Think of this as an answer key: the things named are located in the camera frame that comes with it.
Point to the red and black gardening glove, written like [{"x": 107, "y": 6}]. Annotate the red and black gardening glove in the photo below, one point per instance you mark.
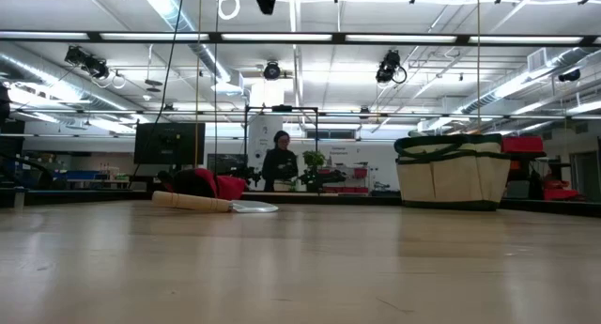
[{"x": 225, "y": 185}]

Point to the beige gardening bag green trim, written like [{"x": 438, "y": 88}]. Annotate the beige gardening bag green trim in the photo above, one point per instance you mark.
[{"x": 451, "y": 183}]

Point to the green potted background plant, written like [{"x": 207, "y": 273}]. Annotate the green potted background plant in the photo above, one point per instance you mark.
[{"x": 313, "y": 158}]

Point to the small black screen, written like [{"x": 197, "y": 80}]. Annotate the small black screen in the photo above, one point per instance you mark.
[{"x": 225, "y": 163}]

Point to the person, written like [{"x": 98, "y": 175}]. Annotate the person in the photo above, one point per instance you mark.
[{"x": 279, "y": 169}]

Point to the large black screen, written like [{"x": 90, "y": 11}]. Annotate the large black screen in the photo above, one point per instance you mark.
[{"x": 169, "y": 143}]

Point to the shelf with red bins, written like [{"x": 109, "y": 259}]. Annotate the shelf with red bins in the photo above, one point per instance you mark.
[{"x": 359, "y": 173}]

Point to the blue bins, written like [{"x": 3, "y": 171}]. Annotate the blue bins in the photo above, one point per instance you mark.
[{"x": 80, "y": 174}]

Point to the red box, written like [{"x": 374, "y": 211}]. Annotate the red box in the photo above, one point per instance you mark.
[{"x": 521, "y": 144}]

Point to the red bin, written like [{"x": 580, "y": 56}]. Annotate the red bin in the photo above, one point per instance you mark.
[{"x": 561, "y": 194}]

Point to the silver ceiling duct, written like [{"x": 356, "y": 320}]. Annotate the silver ceiling duct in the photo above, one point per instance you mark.
[
  {"x": 206, "y": 56},
  {"x": 516, "y": 85}
]

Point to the black aluminium table frame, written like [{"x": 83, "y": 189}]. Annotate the black aluminium table frame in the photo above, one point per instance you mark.
[{"x": 352, "y": 198}]

